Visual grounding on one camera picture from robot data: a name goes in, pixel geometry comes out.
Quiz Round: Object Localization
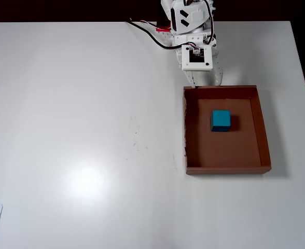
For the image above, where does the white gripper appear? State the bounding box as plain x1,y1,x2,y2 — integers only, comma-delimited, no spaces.
171,33,225,89

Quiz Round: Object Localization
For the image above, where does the blue cube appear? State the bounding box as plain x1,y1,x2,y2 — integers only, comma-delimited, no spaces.
210,109,232,132

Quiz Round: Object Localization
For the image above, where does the brown cardboard box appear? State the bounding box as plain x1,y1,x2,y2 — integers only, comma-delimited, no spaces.
183,85,272,175

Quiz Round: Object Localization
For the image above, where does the red and black electronics module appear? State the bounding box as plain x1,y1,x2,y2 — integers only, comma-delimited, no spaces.
156,15,172,33

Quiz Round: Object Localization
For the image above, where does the white square camera module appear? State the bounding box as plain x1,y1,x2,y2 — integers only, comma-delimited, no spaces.
181,44,214,72

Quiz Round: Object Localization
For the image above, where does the servo wire to gripper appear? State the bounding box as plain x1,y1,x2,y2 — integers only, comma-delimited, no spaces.
204,0,217,46

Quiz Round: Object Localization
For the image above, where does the thin red white wire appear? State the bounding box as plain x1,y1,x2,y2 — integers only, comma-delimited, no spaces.
129,17,169,31

